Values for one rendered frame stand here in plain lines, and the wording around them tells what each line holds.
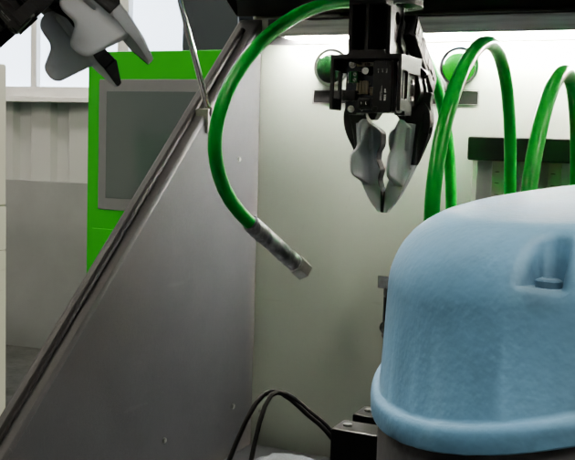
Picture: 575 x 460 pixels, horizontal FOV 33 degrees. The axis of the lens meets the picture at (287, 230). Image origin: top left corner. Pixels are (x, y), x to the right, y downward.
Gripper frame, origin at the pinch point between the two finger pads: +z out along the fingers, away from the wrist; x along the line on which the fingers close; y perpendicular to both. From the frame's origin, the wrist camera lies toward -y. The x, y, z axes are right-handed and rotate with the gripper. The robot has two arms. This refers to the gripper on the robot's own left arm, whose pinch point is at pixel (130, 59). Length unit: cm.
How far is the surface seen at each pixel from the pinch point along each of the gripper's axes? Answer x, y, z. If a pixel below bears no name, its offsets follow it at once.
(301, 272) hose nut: -4.1, 0.2, 28.0
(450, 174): -7.3, -25.2, 36.7
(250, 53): 2.1, -9.1, 7.4
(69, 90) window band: -443, -186, 14
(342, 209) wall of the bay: -28, -23, 36
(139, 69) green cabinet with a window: -270, -139, 21
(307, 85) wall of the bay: -29.0, -32.6, 21.0
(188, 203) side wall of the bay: -28.0, -6.5, 19.3
